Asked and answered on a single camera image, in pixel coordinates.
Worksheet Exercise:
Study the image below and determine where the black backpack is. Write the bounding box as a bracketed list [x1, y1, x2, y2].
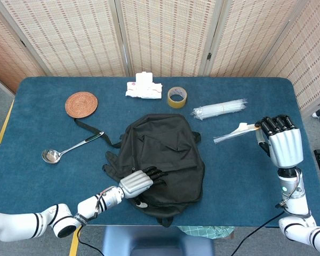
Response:
[74, 113, 205, 228]

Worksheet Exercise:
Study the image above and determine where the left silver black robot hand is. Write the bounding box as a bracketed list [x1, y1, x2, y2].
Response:
[118, 165, 169, 208]

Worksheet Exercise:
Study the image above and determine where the steel ladle black handle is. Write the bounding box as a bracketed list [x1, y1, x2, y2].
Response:
[41, 131, 105, 164]

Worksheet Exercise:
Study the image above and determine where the round woven rattan coaster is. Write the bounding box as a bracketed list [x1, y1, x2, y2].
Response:
[65, 91, 99, 118]

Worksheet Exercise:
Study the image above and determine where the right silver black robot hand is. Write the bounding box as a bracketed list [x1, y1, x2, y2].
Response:
[254, 114, 304, 169]

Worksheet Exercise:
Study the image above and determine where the small white box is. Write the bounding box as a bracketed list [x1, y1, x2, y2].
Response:
[135, 71, 153, 84]

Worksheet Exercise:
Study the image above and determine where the blue grey chair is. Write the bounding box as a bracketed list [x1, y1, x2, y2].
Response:
[101, 226, 215, 256]

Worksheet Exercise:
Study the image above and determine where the yellowish packing tape roll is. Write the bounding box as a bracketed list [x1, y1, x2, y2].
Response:
[167, 86, 188, 109]

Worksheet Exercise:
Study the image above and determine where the blue felt table cover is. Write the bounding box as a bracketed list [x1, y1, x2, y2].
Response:
[0, 76, 320, 227]

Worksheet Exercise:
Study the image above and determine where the white and yellow notebook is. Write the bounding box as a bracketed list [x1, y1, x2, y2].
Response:
[213, 122, 261, 145]

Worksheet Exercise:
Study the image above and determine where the bamboo folding screen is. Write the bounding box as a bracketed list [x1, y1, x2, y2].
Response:
[0, 0, 320, 113]

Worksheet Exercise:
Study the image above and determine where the green checked cloth bag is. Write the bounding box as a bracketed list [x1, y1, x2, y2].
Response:
[177, 226, 235, 239]

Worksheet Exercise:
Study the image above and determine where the black cable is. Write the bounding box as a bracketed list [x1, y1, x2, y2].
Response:
[226, 210, 286, 256]
[76, 226, 105, 256]

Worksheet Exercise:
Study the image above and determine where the bundle of wrapped clear straws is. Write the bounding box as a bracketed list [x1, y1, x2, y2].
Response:
[191, 98, 248, 119]

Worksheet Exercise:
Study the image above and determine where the white tissue pack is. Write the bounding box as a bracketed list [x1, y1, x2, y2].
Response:
[125, 81, 163, 100]

